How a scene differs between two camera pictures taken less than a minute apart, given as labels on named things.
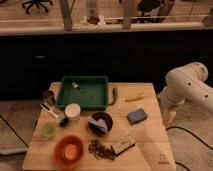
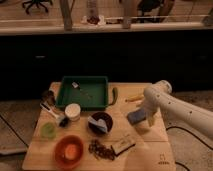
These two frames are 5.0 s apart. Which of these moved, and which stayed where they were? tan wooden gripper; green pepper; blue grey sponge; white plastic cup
Moved: tan wooden gripper
Stayed: blue grey sponge; white plastic cup; green pepper
